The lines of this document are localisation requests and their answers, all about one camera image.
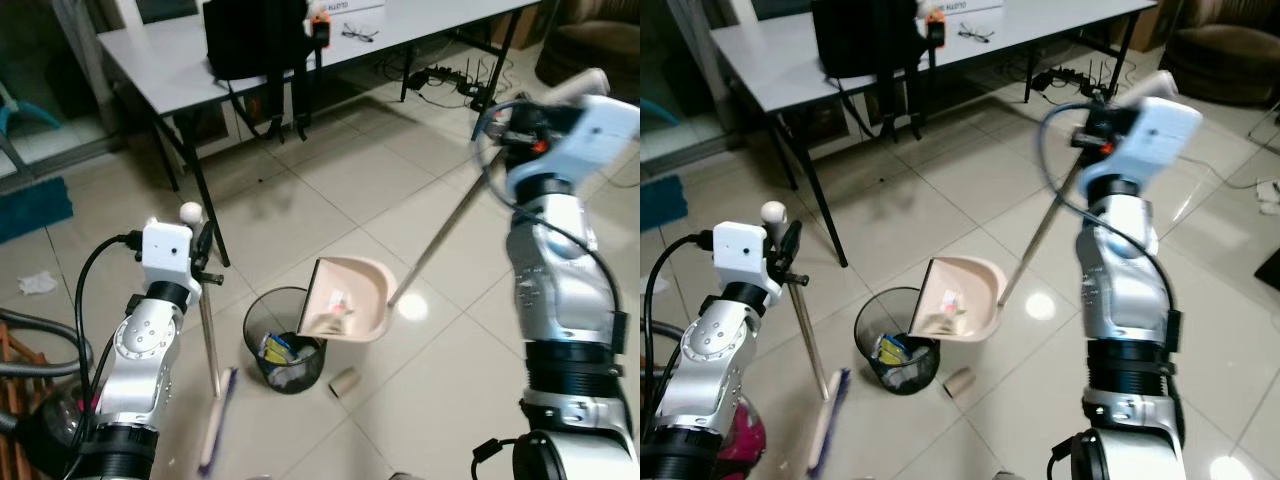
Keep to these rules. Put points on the blue floor mat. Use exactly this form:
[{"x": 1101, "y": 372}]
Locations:
[
  {"x": 660, "y": 203},
  {"x": 35, "y": 210}
]

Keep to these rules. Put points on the black backpack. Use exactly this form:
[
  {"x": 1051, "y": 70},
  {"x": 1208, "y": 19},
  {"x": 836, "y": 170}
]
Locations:
[
  {"x": 255, "y": 40},
  {"x": 865, "y": 40}
]

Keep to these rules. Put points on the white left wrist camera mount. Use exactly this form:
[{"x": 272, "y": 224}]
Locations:
[
  {"x": 738, "y": 255},
  {"x": 165, "y": 252}
]

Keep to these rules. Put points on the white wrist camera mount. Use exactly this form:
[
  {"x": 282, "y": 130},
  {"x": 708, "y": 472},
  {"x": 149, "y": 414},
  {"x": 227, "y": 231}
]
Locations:
[
  {"x": 738, "y": 255},
  {"x": 1150, "y": 135},
  {"x": 165, "y": 252},
  {"x": 590, "y": 140}
]

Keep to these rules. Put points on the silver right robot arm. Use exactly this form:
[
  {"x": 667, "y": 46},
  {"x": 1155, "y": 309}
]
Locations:
[
  {"x": 1130, "y": 280},
  {"x": 560, "y": 280}
]

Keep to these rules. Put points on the dark pink vacuum cleaner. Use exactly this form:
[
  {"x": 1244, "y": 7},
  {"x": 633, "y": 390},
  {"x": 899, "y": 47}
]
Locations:
[
  {"x": 45, "y": 430},
  {"x": 742, "y": 440}
]

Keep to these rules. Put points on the orange and black device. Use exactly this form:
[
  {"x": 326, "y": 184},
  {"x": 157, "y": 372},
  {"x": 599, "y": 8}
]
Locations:
[
  {"x": 320, "y": 25},
  {"x": 934, "y": 25}
]

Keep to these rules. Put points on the brown armchair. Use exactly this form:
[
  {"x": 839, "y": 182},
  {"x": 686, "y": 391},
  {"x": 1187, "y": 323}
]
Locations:
[
  {"x": 590, "y": 45},
  {"x": 1225, "y": 55}
]

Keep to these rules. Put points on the white paper sign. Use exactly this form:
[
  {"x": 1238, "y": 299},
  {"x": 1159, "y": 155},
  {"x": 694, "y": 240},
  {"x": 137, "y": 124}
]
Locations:
[
  {"x": 975, "y": 5},
  {"x": 358, "y": 5}
]

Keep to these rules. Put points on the black eyeglasses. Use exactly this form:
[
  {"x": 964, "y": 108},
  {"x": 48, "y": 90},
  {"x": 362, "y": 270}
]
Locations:
[
  {"x": 360, "y": 33},
  {"x": 975, "y": 33}
]

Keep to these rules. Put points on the black mesh waste bin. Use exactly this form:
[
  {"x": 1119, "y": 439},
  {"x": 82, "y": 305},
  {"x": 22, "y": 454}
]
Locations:
[
  {"x": 285, "y": 370},
  {"x": 900, "y": 372}
]

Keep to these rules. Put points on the white folding table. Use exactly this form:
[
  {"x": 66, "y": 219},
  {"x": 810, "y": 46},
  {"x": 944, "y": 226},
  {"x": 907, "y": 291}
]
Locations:
[
  {"x": 170, "y": 55},
  {"x": 780, "y": 55}
]

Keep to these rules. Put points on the crumpled white paper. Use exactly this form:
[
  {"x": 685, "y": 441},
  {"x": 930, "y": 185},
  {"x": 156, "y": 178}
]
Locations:
[{"x": 38, "y": 284}]

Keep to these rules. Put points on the cardboard tube roll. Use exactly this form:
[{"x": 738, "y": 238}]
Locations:
[
  {"x": 959, "y": 382},
  {"x": 345, "y": 382}
]

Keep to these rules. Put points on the brown wooden rack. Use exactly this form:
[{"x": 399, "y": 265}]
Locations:
[{"x": 12, "y": 400}]

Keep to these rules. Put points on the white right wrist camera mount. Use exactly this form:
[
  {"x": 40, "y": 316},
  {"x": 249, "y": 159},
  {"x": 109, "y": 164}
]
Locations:
[
  {"x": 590, "y": 140},
  {"x": 1150, "y": 135}
]

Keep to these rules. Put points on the blue yellow snack wrapper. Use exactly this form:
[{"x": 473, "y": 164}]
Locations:
[
  {"x": 893, "y": 348},
  {"x": 277, "y": 347}
]

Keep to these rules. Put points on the teal plastic chair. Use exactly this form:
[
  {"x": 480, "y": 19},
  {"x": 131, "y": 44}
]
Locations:
[
  {"x": 658, "y": 112},
  {"x": 25, "y": 110}
]

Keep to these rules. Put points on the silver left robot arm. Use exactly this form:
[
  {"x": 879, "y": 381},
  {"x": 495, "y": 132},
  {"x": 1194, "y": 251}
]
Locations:
[
  {"x": 715, "y": 350},
  {"x": 140, "y": 350}
]

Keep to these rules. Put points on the white plug adapter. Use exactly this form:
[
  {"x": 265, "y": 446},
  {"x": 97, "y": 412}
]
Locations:
[{"x": 1268, "y": 196}]

